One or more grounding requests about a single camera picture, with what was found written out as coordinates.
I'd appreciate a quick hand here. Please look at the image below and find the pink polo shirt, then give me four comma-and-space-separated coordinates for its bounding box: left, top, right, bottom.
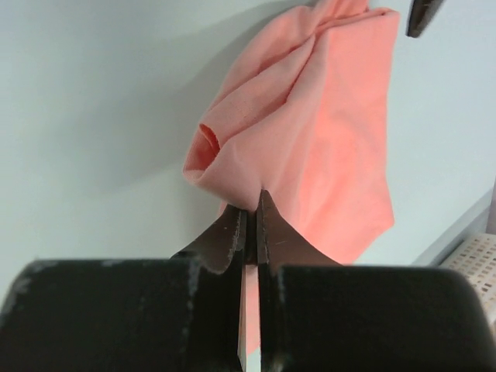
181, 0, 401, 353

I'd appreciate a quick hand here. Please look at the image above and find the right aluminium frame post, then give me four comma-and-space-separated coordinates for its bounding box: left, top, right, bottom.
413, 189, 495, 266

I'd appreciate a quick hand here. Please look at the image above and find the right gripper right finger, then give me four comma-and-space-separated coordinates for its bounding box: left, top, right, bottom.
256, 190, 339, 371

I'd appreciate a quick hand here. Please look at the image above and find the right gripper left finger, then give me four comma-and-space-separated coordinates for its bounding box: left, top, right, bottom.
174, 205, 247, 371

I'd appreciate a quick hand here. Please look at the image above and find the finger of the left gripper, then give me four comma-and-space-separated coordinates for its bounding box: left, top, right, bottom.
406, 0, 444, 38

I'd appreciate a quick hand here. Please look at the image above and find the white plastic basket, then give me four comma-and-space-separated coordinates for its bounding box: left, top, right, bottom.
440, 233, 495, 323

